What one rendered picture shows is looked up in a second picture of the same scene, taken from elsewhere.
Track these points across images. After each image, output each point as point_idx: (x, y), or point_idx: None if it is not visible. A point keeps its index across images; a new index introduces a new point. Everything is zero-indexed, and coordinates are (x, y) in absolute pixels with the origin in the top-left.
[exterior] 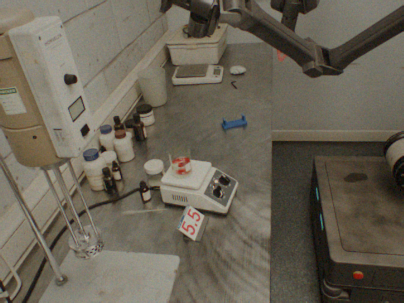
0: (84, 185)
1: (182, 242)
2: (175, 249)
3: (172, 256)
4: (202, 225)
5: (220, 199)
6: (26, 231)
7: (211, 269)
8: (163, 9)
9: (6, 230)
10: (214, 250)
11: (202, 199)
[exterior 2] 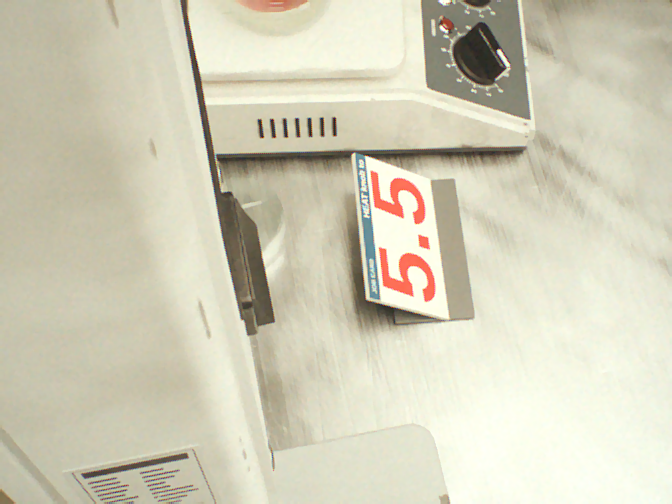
0: None
1: (392, 341)
2: (383, 388)
3: (397, 435)
4: (444, 230)
5: (498, 90)
6: None
7: (587, 442)
8: None
9: None
10: (560, 345)
11: (424, 114)
